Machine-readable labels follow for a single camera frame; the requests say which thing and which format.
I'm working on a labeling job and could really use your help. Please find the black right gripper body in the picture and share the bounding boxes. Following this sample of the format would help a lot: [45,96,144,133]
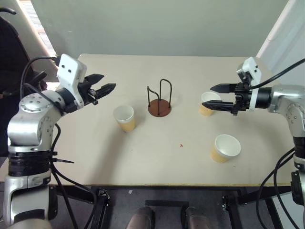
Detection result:
[232,82,254,117]

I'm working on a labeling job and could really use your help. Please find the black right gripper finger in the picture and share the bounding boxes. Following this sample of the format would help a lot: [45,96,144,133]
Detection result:
[201,100,236,113]
[210,83,237,94]

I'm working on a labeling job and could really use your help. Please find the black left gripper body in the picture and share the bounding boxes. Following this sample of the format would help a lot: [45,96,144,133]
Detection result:
[77,80,99,107]

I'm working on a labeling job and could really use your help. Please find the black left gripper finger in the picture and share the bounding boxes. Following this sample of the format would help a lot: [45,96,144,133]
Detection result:
[85,73,105,90]
[91,83,117,100]

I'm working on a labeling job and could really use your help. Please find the yellow paper cup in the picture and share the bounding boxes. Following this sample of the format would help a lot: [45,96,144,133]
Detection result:
[113,104,136,133]
[199,92,222,117]
[210,134,242,164]

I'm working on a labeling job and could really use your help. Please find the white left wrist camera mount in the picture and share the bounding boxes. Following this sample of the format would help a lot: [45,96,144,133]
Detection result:
[56,53,87,106]

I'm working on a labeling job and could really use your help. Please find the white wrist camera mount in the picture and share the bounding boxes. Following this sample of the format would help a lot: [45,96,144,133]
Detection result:
[56,53,87,106]
[236,57,262,112]

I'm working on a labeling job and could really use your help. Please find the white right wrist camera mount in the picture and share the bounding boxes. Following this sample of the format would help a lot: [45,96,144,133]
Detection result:
[236,57,262,112]

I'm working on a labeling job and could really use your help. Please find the wire cup rack wooden base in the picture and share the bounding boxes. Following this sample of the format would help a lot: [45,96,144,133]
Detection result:
[146,79,173,118]

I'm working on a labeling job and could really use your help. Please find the black table frame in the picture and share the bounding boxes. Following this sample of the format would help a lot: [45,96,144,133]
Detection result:
[49,183,293,229]

